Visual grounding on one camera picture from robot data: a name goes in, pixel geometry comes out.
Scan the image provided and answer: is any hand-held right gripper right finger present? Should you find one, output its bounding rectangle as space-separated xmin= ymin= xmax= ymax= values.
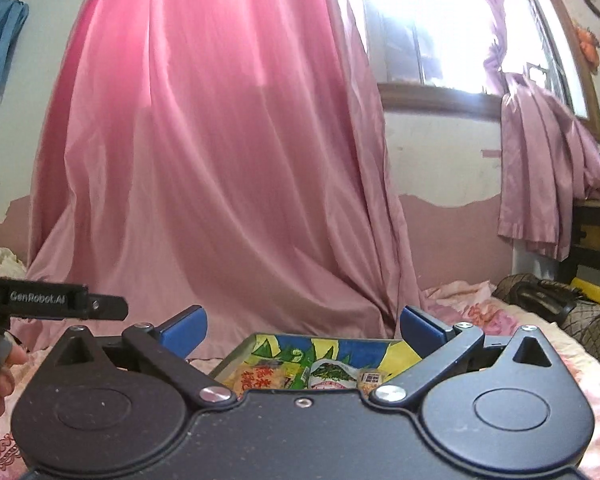
xmin=369 ymin=304 xmax=562 ymax=409

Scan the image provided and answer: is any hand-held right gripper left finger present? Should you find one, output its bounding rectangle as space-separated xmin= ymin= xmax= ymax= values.
xmin=49 ymin=304 xmax=238 ymax=409

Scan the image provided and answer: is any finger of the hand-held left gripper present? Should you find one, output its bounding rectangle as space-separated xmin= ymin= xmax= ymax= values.
xmin=86 ymin=294 xmax=129 ymax=322

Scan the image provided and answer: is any painted cardboard box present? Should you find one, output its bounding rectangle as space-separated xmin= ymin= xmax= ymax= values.
xmin=207 ymin=332 xmax=423 ymax=396

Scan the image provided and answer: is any clear orange snack bag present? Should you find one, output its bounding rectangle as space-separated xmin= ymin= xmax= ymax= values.
xmin=237 ymin=362 xmax=291 ymax=392

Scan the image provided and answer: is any green white snack packet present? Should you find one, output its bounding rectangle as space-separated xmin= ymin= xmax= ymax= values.
xmin=307 ymin=360 xmax=361 ymax=391

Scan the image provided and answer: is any person's left hand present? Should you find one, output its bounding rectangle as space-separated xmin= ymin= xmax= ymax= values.
xmin=0 ymin=344 xmax=29 ymax=438

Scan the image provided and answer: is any large pink curtain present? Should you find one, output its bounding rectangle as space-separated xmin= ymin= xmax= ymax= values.
xmin=22 ymin=0 xmax=431 ymax=356

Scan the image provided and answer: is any wooden desk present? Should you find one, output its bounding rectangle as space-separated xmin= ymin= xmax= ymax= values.
xmin=555 ymin=197 xmax=600 ymax=286

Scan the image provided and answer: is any tied pink curtain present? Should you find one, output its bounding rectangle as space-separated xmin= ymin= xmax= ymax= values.
xmin=467 ymin=0 xmax=600 ymax=261

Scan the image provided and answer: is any blue cloth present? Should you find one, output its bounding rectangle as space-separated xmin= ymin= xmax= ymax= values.
xmin=0 ymin=0 xmax=30 ymax=93

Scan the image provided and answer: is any orange hanging decoration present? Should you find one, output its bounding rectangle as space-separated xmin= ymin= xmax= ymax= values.
xmin=574 ymin=22 xmax=600 ymax=68

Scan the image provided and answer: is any wooden window frame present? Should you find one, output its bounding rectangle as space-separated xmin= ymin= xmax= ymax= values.
xmin=325 ymin=0 xmax=600 ymax=143

